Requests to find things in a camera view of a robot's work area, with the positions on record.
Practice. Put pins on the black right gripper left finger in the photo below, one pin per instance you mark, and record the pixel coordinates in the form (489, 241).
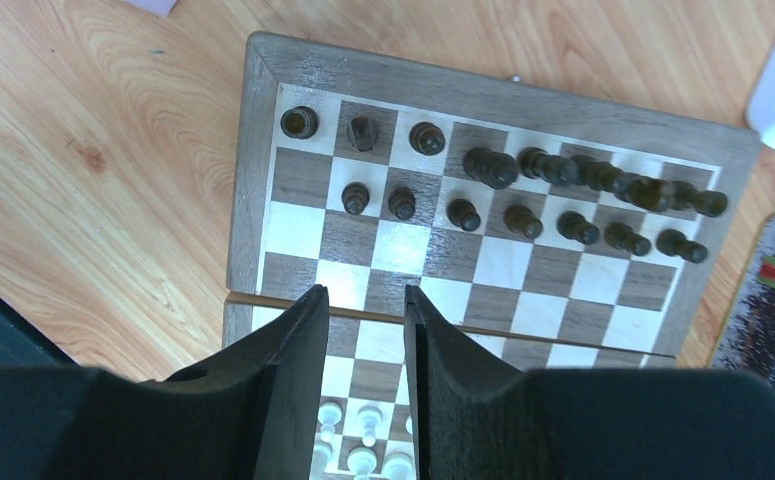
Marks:
(246, 412)

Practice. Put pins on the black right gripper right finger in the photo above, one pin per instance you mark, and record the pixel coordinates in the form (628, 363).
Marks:
(477, 417)

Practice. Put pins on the dark chess piece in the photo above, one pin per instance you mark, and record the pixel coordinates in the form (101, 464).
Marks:
(521, 220)
(709, 203)
(463, 214)
(537, 163)
(355, 198)
(674, 243)
(362, 133)
(402, 203)
(497, 170)
(600, 175)
(574, 226)
(427, 139)
(621, 236)
(651, 194)

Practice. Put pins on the wooden chess board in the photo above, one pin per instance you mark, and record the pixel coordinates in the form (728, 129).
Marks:
(546, 302)

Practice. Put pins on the dark chess rook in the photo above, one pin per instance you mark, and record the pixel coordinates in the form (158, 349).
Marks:
(299, 122)

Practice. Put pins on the yellow metal tin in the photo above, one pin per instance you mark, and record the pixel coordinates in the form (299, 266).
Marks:
(768, 305)

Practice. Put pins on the pink hanging garment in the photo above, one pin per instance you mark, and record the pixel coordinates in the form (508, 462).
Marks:
(161, 8)

